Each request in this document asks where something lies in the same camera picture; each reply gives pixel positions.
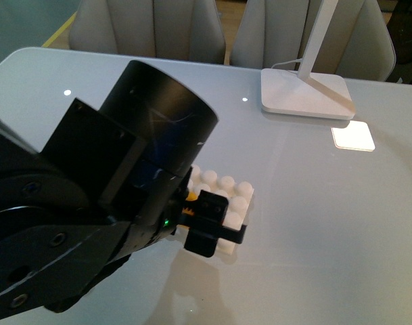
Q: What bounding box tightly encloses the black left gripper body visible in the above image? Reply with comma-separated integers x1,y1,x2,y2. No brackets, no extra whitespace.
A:
42,60,218,253

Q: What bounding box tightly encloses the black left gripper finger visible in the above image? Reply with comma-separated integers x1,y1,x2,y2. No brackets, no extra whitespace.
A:
193,190,229,222
183,224,247,257

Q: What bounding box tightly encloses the white studded base plate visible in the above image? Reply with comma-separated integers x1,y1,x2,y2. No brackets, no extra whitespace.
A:
174,165,254,245

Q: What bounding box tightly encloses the yellow two-stud toy block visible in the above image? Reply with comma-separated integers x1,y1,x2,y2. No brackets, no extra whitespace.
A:
182,192,198,221

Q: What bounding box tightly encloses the white desk lamp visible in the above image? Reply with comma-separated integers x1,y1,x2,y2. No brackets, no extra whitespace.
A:
260,1,355,121

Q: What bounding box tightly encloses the beige chair on left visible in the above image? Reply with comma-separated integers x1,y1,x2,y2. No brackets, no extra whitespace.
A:
69,1,226,64

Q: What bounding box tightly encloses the beige chair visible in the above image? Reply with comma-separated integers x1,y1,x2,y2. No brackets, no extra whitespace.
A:
229,1,396,81
69,1,226,64

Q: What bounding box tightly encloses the beige chair on right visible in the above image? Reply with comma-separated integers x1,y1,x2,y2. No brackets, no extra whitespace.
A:
229,1,396,81

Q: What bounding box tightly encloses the white lamp power cable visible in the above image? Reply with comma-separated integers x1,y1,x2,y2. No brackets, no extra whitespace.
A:
270,60,306,71

